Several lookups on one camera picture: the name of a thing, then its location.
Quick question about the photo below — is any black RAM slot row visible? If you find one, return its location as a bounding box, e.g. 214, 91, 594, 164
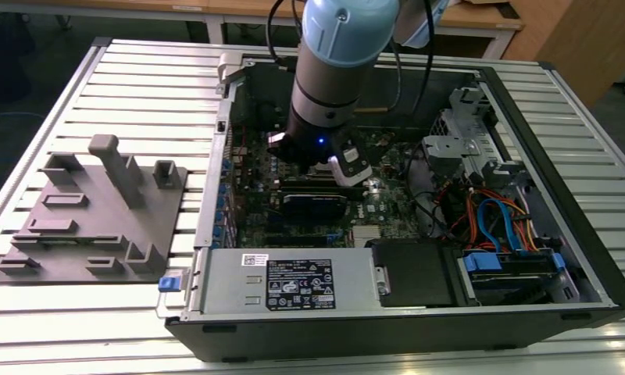
279, 177, 370, 198

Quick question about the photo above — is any black expansion slot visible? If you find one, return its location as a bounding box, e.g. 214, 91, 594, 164
264, 234, 346, 248

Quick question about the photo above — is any black drive bay cover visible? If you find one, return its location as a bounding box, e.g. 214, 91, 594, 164
370, 238, 468, 308

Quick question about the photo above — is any black graphics card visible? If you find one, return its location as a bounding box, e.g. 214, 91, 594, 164
279, 191, 350, 224

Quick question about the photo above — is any green motherboard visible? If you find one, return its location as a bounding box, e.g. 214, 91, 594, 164
228, 127, 442, 249

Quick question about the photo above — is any silver chipset heatsink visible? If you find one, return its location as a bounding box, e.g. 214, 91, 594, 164
352, 224, 384, 239

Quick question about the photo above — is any metal disk bay cage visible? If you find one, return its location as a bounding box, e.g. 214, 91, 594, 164
422, 86, 536, 188

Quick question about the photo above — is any silver power supply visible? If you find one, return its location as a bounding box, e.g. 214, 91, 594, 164
200, 248, 382, 313

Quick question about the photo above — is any grey parts rack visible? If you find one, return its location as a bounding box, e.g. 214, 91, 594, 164
0, 134, 188, 283

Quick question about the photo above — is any hard disk in blue carrier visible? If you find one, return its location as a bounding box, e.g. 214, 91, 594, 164
460, 252, 567, 305

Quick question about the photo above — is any blue case latch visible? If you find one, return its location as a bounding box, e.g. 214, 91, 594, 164
156, 276, 183, 294

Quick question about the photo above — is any black open PC case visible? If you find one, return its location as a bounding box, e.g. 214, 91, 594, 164
164, 52, 625, 363

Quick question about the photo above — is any wooden cabinet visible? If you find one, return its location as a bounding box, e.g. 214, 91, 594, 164
503, 0, 625, 109

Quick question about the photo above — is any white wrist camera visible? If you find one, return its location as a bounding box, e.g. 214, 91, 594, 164
327, 143, 375, 188

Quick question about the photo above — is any black wire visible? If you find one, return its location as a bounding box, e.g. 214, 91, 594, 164
404, 154, 452, 240

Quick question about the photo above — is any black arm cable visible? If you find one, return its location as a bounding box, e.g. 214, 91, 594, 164
267, 0, 438, 130

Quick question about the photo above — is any blue wire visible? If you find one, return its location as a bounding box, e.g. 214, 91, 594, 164
476, 198, 520, 253

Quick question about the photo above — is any wooden desk white frame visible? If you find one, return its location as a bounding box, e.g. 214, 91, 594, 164
0, 0, 226, 44
208, 0, 527, 59

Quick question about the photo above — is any orange wire bundle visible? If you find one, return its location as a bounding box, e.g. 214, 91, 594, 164
466, 187, 542, 251

